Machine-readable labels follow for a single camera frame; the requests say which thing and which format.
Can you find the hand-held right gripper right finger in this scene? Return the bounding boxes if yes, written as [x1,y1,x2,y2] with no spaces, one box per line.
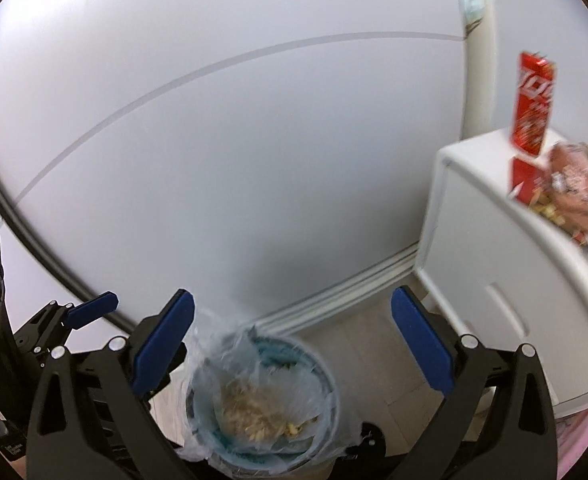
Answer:
[390,286,557,480]

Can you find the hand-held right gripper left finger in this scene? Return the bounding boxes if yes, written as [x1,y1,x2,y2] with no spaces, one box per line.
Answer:
[26,289,197,480]

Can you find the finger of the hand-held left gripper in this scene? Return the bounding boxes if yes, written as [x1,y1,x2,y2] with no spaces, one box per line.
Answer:
[16,291,120,357]

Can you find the clear plastic bin bag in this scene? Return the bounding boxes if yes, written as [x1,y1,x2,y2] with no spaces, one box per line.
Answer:
[176,310,362,466]

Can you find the round blue trash bin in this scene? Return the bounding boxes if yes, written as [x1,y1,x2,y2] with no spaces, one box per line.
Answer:
[186,332,340,471]

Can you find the red snack packet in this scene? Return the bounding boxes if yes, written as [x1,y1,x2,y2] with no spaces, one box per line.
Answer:
[510,156,551,206]

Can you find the pink printed plastic bag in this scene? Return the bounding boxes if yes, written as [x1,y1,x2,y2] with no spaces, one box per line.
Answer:
[544,142,588,248]

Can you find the red soda can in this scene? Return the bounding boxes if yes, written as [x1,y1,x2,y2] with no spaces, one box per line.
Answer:
[510,51,559,156]

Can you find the yellowish food scraps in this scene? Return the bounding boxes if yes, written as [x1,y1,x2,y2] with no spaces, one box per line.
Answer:
[216,377,307,441]

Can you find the white bedside cabinet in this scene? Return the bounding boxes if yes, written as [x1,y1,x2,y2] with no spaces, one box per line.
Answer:
[416,127,588,418]

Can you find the pink blanket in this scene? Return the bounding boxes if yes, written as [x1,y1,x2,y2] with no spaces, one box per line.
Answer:
[556,405,588,480]

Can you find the white vertical pipe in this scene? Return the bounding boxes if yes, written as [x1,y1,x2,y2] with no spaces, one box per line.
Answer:
[451,0,500,141]

